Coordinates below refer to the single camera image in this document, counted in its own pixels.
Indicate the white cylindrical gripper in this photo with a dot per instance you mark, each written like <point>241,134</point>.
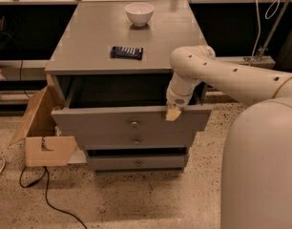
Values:
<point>178,99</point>

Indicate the grey top drawer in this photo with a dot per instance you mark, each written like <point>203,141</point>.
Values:
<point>129,120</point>

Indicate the grey drawer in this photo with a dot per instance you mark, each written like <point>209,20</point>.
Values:
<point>114,163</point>
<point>129,120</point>
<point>105,142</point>

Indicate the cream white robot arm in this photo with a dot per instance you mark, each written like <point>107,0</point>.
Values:
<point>256,173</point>

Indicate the grey bottom drawer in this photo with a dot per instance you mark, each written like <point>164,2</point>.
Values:
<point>114,163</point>

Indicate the grey middle drawer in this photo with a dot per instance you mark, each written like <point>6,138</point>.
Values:
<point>105,142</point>

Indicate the grey drawer cabinet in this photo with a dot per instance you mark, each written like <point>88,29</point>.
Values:
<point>85,75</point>

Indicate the open cardboard box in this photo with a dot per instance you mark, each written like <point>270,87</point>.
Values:
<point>43,147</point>

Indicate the white ceramic bowl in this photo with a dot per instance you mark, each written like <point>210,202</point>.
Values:
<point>139,13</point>

